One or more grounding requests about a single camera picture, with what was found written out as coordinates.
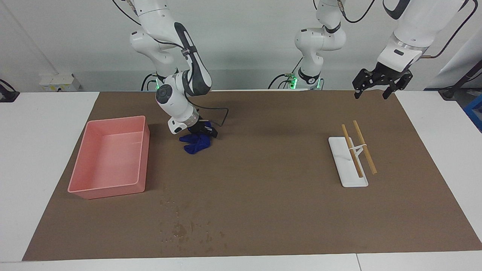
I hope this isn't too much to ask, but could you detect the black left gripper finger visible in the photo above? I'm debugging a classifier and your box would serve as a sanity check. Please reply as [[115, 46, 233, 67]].
[[383, 73, 413, 100], [352, 68, 377, 99]]

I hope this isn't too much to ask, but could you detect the dark blue towel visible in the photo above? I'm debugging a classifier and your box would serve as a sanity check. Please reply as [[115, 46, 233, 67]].
[[179, 132, 212, 155]]

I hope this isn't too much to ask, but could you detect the white towel rack tray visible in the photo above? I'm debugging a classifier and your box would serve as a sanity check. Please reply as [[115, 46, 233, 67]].
[[328, 136, 369, 188]]

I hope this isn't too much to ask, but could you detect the black stand leg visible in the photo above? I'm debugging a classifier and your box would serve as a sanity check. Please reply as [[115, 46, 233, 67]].
[[439, 60, 482, 100]]

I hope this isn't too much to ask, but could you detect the brown table mat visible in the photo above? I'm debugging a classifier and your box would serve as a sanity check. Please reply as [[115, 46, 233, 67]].
[[22, 90, 482, 261]]

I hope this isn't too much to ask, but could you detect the wooden rack rod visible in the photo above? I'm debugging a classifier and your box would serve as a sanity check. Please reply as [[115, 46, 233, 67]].
[[341, 124, 364, 178], [353, 120, 377, 175]]

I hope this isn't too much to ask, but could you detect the pink plastic bin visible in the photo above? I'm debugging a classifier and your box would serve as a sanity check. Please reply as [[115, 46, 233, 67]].
[[68, 116, 150, 199]]

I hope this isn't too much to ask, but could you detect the white power strip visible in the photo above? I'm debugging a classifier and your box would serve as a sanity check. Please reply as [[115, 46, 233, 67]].
[[40, 73, 81, 92]]

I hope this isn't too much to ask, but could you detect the black clamp device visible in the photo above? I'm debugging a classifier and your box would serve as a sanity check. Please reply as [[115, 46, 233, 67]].
[[0, 79, 20, 103]]

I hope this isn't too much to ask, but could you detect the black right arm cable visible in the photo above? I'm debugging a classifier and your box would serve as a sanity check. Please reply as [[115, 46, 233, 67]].
[[112, 0, 229, 130]]

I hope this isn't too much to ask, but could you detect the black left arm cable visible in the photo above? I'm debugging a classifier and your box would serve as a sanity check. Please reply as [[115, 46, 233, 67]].
[[420, 0, 479, 60]]

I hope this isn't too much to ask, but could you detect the black looping arm cable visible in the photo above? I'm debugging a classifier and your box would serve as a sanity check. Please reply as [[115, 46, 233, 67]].
[[338, 0, 376, 20]]

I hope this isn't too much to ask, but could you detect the black right base cable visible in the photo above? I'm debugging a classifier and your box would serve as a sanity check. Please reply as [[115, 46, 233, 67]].
[[141, 73, 159, 91]]

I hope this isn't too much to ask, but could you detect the black base cable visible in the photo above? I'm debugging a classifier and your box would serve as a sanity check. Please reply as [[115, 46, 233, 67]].
[[268, 56, 304, 90], [141, 73, 159, 91]]

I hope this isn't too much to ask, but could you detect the black left base cable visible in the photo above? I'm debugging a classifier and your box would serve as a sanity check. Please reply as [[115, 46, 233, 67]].
[[268, 56, 304, 90]]

